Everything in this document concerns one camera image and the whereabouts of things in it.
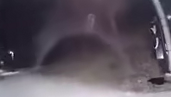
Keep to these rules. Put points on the leaf-strewn grass verge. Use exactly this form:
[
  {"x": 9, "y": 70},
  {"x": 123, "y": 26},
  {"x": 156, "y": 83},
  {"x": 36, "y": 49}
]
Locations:
[{"x": 110, "y": 67}]

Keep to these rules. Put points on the small dark lump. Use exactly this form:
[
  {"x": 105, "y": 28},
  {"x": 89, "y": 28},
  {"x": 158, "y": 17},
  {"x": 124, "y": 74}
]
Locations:
[{"x": 156, "y": 81}]

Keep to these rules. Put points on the grey lamp pole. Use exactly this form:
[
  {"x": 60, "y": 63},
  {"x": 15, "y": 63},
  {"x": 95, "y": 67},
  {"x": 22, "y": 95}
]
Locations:
[{"x": 164, "y": 30}]

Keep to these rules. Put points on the dark box with pale panel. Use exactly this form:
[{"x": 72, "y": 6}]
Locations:
[{"x": 156, "y": 43}]

